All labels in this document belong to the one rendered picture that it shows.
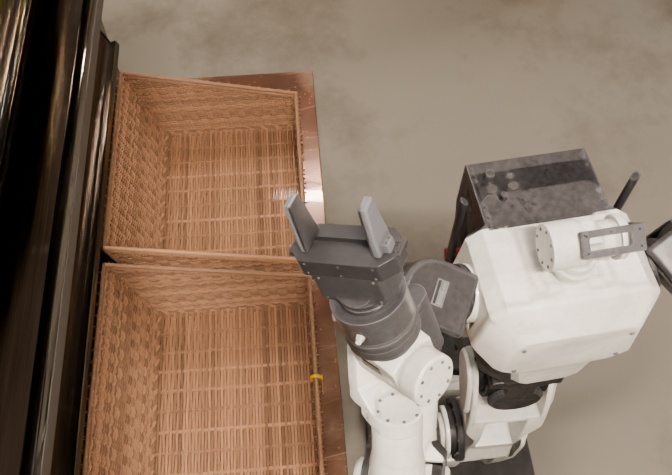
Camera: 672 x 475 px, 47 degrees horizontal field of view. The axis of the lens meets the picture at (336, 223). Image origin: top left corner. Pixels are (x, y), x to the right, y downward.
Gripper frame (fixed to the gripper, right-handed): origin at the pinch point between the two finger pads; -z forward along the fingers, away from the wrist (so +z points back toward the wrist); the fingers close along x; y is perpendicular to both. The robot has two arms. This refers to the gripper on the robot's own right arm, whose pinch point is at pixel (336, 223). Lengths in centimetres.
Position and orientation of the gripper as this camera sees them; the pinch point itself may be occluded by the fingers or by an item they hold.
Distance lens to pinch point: 77.0
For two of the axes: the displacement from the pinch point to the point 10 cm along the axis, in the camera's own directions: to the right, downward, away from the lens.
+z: 3.1, 6.9, 6.5
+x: 8.8, 0.5, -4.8
